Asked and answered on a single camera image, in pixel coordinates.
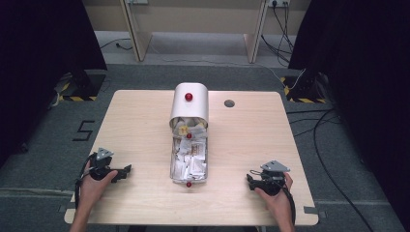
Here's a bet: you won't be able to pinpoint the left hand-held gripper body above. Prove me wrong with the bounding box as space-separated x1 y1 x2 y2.
88 147 129 184

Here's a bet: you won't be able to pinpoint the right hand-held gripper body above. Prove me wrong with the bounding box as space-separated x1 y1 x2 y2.
249 159 291 197

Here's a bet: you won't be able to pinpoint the person's left hand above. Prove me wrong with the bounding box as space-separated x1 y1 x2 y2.
78 170 119 211

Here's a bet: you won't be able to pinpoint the person's right hand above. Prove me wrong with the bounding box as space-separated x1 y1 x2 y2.
253 171 295 221

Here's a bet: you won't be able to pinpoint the pile of white packets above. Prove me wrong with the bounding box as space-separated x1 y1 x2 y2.
171 117 208 182

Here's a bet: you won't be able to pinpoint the black stand base, striped tape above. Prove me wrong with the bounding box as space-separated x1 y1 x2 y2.
51 71 107 102
279 72 327 104

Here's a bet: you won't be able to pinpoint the black curtain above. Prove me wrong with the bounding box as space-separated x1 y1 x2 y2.
287 0 410 232
0 0 108 169

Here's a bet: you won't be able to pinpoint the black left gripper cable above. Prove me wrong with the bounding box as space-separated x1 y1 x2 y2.
73 153 99 211

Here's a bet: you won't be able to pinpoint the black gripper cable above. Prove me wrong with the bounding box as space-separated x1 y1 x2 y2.
73 153 99 211
281 186 298 226

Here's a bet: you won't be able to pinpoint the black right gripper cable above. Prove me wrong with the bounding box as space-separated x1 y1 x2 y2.
281 186 298 226

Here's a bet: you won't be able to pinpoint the long black floor cables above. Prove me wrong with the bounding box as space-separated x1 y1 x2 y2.
285 107 376 232

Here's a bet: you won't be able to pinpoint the black floor cable with plug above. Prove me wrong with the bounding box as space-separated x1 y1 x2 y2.
99 38 133 52

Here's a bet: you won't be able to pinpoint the beige wooden desk frame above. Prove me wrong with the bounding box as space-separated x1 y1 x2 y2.
119 0 269 65

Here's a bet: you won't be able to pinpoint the bundle of black hanging cables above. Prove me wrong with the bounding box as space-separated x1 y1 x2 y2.
260 2 296 67

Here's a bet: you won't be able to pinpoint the white wall power socket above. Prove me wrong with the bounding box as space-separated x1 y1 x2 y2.
267 0 291 9

